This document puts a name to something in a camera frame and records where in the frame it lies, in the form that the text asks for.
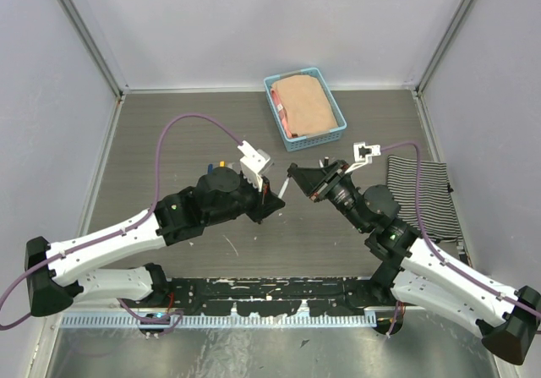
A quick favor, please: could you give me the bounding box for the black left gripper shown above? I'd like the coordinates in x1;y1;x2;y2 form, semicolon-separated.
206;170;285;227

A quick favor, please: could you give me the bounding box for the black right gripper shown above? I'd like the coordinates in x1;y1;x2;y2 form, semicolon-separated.
287;158;370;233

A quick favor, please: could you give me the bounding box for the short white pen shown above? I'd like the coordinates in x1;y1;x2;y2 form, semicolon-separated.
278;177;291;199

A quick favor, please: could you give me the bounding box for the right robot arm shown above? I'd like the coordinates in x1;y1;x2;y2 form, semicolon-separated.
287;161;540;365

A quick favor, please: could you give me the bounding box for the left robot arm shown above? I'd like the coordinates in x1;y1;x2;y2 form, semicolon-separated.
25;167;285;317

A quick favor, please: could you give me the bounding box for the light blue perforated basket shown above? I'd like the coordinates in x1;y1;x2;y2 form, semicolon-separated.
264;67;347;152

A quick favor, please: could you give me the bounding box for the peach folded towel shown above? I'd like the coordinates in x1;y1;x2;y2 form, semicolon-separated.
270;74;337;139

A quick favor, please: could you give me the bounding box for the black white striped cloth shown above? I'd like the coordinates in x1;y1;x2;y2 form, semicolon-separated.
386;155;463;244

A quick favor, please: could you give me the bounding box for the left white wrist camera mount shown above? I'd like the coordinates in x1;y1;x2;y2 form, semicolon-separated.
238;140;273;192

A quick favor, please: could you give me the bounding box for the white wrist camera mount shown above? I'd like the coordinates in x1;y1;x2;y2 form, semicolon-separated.
345;142;381;173
238;140;273;192

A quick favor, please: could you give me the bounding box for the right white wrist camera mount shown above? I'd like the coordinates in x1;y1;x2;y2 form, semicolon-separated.
345;142;381;173

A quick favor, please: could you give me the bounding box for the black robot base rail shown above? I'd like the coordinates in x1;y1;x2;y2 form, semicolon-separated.
125;277;396;317

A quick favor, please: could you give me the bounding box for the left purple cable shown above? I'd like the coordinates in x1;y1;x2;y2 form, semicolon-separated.
0;113;246;332

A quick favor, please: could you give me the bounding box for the light blue slotted cable duct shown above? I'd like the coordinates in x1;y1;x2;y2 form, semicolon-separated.
60;311;377;330

